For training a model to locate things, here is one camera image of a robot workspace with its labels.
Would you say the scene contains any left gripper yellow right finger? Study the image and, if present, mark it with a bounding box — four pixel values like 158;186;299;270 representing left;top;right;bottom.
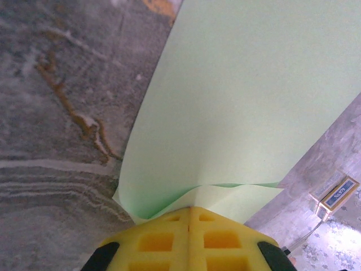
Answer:
188;206;296;271

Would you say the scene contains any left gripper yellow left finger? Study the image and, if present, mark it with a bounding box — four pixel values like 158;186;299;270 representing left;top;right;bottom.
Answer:
81;207;192;271

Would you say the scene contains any light green paper sheet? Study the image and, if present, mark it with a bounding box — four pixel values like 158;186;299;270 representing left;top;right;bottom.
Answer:
112;0;361;226

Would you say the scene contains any playing card box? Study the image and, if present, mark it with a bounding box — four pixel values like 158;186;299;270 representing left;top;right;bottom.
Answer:
309;174;361;222

